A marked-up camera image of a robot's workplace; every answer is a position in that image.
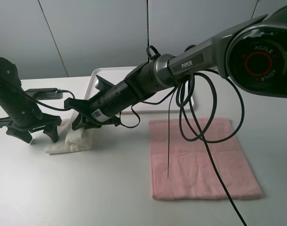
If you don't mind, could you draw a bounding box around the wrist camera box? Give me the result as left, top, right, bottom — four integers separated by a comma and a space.
94, 75, 114, 91
25, 88, 63, 100

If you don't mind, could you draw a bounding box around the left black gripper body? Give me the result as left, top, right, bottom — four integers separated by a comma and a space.
0, 110, 62, 132

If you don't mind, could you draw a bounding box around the right grey black robot arm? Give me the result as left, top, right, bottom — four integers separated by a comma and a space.
64, 6, 287, 130

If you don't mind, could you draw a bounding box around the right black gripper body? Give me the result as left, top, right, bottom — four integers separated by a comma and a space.
64, 98, 121, 129

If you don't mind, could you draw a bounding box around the white rectangular plastic tray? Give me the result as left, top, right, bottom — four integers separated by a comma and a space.
83, 65, 198, 113

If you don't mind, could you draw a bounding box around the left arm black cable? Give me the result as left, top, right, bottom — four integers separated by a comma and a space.
0, 70, 76, 111

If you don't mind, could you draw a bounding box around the black cable tie tail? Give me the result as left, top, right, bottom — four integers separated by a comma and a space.
167, 92, 176, 179

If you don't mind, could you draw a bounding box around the cream white towel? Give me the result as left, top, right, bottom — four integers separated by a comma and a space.
45, 119, 93, 154

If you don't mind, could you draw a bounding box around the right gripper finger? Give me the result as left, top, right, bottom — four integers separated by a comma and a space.
72, 115, 89, 130

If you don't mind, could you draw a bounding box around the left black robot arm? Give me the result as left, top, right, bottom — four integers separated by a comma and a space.
0, 57, 62, 144

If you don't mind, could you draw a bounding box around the pink towel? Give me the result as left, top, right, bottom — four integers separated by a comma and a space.
149, 118, 263, 200

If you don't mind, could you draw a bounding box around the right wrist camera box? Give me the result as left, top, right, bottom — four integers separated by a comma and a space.
94, 75, 114, 91

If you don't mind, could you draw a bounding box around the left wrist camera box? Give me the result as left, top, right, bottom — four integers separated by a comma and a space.
25, 88, 63, 100

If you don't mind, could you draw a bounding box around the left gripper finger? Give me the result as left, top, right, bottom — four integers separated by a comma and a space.
6, 129, 32, 144
43, 125, 59, 142

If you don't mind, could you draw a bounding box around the right arm black cable bundle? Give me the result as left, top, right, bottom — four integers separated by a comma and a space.
176, 69, 247, 226

